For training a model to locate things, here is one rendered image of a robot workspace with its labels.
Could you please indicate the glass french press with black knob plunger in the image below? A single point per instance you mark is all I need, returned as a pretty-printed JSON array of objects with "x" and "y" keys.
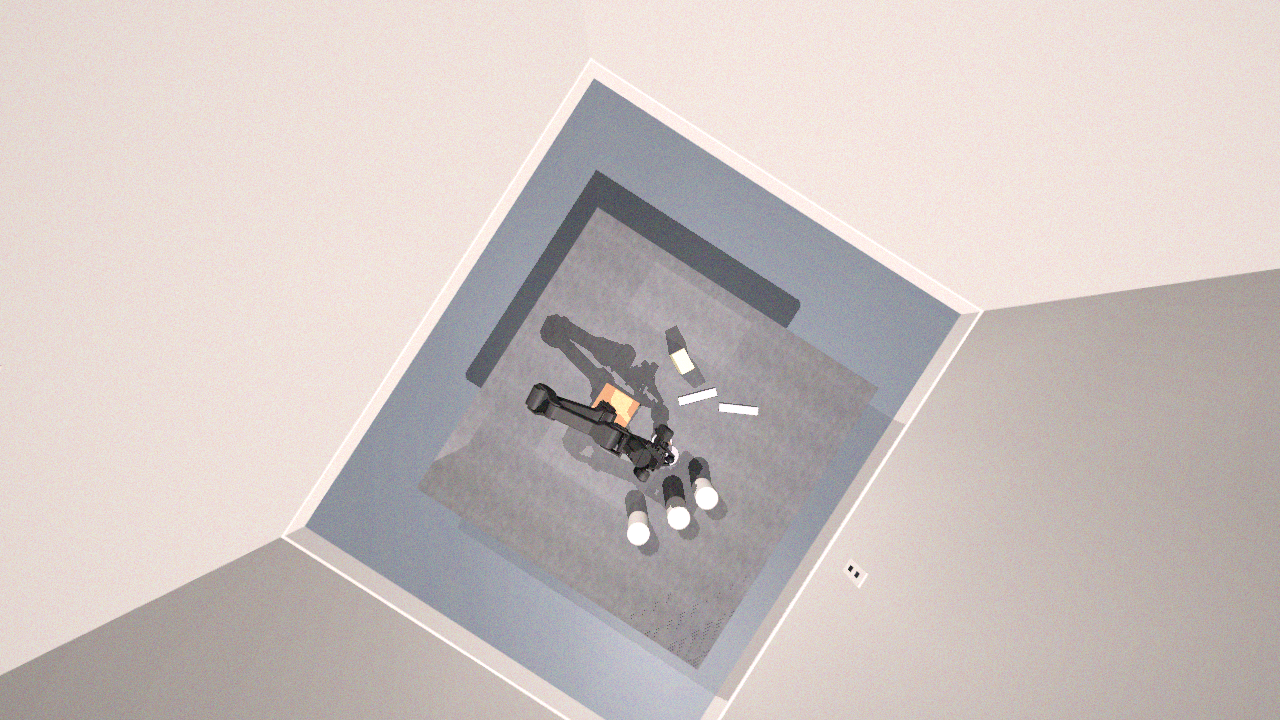
[{"x": 670, "y": 459}]

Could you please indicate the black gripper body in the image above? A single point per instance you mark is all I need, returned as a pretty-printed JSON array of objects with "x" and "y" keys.
[{"x": 664, "y": 434}]

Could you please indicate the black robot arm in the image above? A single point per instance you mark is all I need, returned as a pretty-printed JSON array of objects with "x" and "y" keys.
[{"x": 598, "y": 422}]

